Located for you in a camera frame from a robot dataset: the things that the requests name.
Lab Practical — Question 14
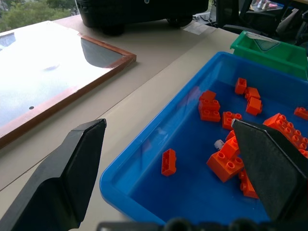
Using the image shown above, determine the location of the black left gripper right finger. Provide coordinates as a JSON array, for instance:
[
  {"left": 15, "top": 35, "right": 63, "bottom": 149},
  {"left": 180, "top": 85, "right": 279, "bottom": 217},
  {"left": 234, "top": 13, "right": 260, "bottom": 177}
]
[{"left": 231, "top": 118, "right": 308, "bottom": 221}]

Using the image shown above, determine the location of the green plastic bin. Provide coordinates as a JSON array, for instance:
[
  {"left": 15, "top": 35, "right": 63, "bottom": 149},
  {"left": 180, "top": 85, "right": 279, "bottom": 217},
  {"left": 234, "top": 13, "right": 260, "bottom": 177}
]
[{"left": 230, "top": 30, "right": 308, "bottom": 81}]

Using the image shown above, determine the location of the black office chair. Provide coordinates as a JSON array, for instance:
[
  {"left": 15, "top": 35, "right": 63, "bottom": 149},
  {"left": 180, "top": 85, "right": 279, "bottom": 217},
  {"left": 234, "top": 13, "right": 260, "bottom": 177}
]
[{"left": 215, "top": 0, "right": 282, "bottom": 36}]

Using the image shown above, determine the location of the blue plastic tray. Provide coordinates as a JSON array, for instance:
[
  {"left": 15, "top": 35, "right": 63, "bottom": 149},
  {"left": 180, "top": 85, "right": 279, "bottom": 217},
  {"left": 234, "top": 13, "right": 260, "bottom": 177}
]
[{"left": 99, "top": 51, "right": 308, "bottom": 226}]

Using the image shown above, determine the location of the long red plastic building brick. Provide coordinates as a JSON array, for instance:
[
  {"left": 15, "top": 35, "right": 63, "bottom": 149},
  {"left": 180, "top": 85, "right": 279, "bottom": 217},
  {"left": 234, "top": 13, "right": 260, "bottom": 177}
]
[{"left": 262, "top": 113, "right": 308, "bottom": 159}]

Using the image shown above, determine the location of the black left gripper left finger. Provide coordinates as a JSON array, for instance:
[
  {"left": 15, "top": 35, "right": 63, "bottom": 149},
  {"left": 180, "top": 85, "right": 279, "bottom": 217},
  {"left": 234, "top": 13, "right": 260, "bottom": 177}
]
[{"left": 0, "top": 118, "right": 107, "bottom": 231}]

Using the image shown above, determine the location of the black wheeled case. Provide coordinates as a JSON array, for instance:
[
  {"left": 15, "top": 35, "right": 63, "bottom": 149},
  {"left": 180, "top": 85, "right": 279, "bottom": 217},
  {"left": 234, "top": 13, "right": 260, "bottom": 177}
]
[{"left": 76, "top": 0, "right": 209, "bottom": 36}]

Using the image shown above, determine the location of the wood-framed glossy board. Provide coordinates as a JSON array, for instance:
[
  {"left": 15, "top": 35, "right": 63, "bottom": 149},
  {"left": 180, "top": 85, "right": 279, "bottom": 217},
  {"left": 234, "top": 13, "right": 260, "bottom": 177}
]
[{"left": 0, "top": 20, "right": 137, "bottom": 150}]

